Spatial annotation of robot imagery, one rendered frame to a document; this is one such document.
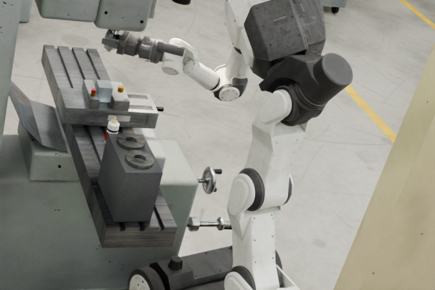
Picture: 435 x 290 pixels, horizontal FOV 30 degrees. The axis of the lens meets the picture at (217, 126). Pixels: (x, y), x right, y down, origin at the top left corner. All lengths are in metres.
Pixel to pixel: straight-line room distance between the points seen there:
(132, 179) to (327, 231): 2.24
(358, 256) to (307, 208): 3.36
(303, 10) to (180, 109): 2.77
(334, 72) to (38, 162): 1.13
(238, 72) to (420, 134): 1.85
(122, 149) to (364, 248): 1.36
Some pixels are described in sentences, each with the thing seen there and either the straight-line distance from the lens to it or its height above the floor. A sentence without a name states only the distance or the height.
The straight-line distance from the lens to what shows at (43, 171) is 2.97.
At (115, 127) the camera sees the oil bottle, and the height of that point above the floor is 1.01.
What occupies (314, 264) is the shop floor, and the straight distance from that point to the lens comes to 4.24.
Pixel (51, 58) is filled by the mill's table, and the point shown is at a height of 0.93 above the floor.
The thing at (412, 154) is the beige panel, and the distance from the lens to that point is 1.18.
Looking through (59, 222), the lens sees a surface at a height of 0.54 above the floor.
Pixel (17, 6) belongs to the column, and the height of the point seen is 1.43.
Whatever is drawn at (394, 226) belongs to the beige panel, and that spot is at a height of 1.79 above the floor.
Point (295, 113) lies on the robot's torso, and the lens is 2.48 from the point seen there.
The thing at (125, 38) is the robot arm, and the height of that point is 1.26.
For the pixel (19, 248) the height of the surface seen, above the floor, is 0.42.
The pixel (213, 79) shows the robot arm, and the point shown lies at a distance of 3.00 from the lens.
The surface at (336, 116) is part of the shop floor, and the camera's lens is 5.81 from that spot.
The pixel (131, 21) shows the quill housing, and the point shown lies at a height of 1.36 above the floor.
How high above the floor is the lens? 2.42
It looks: 28 degrees down
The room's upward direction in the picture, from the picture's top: 16 degrees clockwise
